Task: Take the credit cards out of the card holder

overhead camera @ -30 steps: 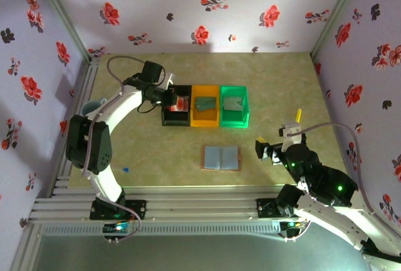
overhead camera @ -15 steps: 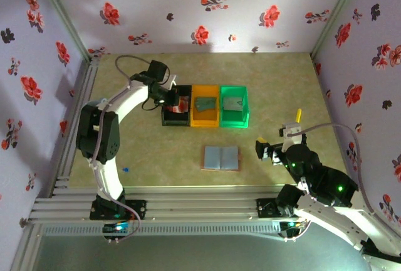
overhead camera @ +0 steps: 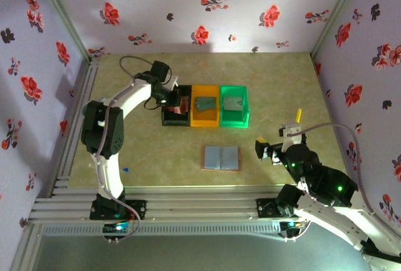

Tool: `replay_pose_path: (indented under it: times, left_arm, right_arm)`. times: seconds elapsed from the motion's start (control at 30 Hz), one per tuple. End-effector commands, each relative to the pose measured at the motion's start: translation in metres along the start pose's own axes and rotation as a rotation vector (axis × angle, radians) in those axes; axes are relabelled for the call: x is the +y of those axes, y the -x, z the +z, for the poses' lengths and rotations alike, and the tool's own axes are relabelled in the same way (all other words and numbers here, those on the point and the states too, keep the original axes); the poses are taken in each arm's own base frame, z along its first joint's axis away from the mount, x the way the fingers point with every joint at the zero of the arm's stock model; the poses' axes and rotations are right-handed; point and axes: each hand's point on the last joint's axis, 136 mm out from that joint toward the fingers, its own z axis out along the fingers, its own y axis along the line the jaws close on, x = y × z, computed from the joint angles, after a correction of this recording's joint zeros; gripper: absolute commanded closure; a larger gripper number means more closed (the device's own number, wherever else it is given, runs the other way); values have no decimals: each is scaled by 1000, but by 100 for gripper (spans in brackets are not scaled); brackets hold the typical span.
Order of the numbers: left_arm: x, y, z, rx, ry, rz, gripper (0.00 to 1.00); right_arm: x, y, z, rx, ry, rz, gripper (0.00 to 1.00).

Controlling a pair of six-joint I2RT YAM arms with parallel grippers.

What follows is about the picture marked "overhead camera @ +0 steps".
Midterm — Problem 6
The pink card holder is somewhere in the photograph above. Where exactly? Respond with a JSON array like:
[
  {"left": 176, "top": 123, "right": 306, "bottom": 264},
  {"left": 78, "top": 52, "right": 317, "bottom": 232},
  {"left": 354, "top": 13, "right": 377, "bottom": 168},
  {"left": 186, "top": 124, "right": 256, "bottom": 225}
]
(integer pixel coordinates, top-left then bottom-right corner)
[{"left": 201, "top": 145, "right": 242, "bottom": 172}]

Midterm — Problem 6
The grey VIP credit card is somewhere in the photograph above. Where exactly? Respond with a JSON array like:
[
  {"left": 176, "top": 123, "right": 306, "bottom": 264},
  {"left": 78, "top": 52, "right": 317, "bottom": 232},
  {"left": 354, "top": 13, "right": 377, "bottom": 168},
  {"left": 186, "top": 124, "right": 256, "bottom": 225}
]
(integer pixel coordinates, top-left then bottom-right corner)
[{"left": 221, "top": 97, "right": 244, "bottom": 112}]

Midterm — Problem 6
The black plastic bin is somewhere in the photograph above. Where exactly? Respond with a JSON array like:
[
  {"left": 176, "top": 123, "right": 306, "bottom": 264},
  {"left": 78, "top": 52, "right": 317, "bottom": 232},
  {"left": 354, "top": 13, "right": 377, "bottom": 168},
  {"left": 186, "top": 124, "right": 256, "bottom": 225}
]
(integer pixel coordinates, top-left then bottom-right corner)
[{"left": 161, "top": 85, "right": 193, "bottom": 127}]

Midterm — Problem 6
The orange plastic bin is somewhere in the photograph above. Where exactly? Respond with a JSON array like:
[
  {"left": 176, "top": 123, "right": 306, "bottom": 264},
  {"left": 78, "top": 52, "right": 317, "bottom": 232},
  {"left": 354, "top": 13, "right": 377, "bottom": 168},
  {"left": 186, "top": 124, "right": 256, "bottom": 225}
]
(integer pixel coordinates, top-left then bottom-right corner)
[{"left": 190, "top": 85, "right": 220, "bottom": 127}]

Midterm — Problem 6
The green plastic bin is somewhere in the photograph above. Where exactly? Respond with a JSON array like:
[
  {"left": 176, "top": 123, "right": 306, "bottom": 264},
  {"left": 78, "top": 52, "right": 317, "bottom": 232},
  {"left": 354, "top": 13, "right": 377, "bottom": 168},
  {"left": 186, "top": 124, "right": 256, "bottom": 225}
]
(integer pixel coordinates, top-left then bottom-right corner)
[{"left": 218, "top": 85, "right": 251, "bottom": 128}]

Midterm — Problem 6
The right controller board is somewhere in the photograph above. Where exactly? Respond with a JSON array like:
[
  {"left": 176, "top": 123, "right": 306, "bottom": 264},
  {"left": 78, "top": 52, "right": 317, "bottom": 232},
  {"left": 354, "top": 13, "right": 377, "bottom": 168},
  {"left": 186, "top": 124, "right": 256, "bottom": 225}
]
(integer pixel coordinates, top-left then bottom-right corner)
[{"left": 279, "top": 220, "right": 307, "bottom": 231}]

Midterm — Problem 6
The controller board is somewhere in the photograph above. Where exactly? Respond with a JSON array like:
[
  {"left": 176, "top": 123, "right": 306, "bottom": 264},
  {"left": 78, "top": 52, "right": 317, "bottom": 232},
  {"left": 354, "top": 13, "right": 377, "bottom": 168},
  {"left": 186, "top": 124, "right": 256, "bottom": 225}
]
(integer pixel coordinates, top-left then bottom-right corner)
[
  {"left": 102, "top": 222, "right": 133, "bottom": 235},
  {"left": 279, "top": 220, "right": 307, "bottom": 231}
]

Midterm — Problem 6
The left controller board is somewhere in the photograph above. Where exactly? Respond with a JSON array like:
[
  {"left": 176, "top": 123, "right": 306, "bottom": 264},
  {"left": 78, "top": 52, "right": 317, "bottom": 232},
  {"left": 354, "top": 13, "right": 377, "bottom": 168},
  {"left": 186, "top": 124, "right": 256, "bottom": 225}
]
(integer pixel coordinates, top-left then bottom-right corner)
[{"left": 102, "top": 222, "right": 133, "bottom": 235}]

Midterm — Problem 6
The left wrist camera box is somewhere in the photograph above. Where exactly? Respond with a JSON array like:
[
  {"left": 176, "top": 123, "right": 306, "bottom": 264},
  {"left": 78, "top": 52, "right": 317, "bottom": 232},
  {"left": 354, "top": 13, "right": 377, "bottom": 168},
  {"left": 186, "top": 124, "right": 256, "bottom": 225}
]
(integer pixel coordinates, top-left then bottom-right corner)
[{"left": 150, "top": 60, "right": 180, "bottom": 92}]

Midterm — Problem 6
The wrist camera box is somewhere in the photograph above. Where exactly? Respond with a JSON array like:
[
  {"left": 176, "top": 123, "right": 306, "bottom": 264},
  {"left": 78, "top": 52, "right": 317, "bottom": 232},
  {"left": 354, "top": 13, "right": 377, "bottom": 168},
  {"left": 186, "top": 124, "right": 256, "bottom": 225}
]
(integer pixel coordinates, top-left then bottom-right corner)
[
  {"left": 150, "top": 60, "right": 180, "bottom": 92},
  {"left": 278, "top": 122, "right": 308, "bottom": 152}
]

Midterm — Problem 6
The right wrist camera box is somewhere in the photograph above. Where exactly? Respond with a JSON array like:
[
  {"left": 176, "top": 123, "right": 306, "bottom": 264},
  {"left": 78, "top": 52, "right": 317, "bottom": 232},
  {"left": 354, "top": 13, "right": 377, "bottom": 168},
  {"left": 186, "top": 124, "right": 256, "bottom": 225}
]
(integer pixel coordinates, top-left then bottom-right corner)
[{"left": 278, "top": 122, "right": 308, "bottom": 152}]

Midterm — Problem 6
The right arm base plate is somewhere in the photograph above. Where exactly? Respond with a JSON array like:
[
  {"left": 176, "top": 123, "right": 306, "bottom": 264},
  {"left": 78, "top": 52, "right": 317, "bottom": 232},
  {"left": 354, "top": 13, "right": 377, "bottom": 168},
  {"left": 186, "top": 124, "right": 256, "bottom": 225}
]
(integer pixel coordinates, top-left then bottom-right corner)
[{"left": 256, "top": 198, "right": 314, "bottom": 218}]

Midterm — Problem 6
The aluminium side rail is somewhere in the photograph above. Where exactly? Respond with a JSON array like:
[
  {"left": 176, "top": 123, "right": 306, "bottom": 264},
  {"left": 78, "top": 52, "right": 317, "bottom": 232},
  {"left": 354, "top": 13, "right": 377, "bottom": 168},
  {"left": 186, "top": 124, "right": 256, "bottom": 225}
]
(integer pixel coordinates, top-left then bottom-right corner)
[{"left": 49, "top": 56, "right": 102, "bottom": 197}]

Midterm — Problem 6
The aluminium frame rail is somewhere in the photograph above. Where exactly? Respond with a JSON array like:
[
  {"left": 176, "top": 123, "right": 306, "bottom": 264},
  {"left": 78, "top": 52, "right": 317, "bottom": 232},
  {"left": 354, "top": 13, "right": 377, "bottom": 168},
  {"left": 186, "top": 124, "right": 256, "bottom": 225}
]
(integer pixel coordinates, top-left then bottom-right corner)
[{"left": 28, "top": 185, "right": 371, "bottom": 225}]

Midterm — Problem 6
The slotted cable duct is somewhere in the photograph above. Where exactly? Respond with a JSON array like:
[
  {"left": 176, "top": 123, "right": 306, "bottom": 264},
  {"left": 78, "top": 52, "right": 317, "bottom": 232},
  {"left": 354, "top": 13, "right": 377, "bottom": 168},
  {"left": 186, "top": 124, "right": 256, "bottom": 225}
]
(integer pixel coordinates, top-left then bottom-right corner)
[{"left": 42, "top": 223, "right": 283, "bottom": 238}]

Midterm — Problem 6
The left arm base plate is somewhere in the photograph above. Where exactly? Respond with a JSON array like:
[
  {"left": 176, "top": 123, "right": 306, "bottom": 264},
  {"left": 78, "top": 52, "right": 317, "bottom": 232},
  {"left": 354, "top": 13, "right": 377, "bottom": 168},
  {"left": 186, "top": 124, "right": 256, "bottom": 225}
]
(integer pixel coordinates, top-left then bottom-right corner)
[{"left": 90, "top": 200, "right": 147, "bottom": 221}]

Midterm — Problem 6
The aluminium corner post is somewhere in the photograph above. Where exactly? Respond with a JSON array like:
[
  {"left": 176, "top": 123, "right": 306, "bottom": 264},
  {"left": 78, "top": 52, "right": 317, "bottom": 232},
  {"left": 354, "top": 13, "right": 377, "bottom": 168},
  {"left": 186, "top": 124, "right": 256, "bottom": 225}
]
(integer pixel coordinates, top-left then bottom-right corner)
[
  {"left": 31, "top": 0, "right": 95, "bottom": 61},
  {"left": 310, "top": 0, "right": 367, "bottom": 58}
]

